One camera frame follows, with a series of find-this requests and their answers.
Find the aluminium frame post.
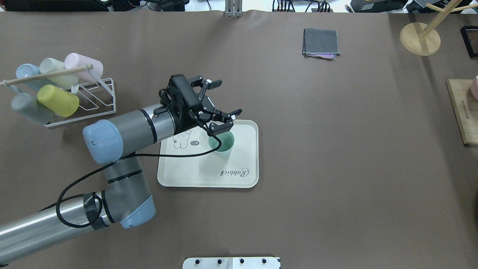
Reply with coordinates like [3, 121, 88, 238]
[224, 0, 243, 18]

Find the pale cream cup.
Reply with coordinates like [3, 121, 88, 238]
[39, 58, 79, 90]

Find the light blue cup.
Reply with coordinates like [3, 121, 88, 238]
[16, 64, 55, 92]

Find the wooden mug tree stand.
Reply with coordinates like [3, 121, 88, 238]
[399, 0, 478, 56]

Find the cream rabbit tray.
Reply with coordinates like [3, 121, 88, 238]
[157, 120, 259, 188]

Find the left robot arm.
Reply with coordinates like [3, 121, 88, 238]
[0, 74, 242, 267]

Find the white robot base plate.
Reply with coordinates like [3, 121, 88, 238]
[182, 256, 281, 269]

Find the grey cup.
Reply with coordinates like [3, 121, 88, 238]
[11, 93, 55, 126]

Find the pink ribbed bowl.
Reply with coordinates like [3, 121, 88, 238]
[471, 75, 478, 101]

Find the pink cup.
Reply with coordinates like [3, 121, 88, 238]
[64, 53, 103, 83]

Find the green cup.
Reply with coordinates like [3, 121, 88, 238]
[208, 131, 235, 157]

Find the wooden cutting board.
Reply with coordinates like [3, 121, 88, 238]
[447, 79, 478, 145]

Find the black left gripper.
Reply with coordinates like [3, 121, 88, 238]
[160, 74, 242, 136]

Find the grey folded cloth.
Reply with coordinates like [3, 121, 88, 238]
[302, 28, 340, 60]

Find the white wire cup rack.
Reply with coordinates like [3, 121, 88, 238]
[1, 65, 116, 127]

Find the yellow cup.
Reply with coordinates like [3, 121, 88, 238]
[37, 84, 79, 118]

